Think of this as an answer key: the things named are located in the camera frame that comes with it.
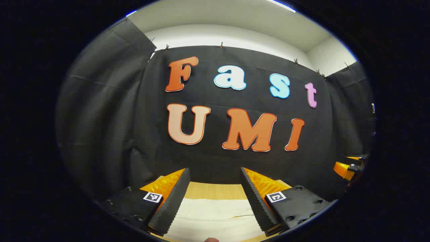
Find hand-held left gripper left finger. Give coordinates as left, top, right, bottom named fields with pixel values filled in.
left=96, top=168, right=191, bottom=236

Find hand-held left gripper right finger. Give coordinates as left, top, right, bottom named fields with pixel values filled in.
left=240, top=167, right=338, bottom=237

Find white jeans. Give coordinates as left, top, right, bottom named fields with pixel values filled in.
left=165, top=198, right=266, bottom=242

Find row of cloth clips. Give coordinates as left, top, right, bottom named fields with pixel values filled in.
left=148, top=37, right=351, bottom=79

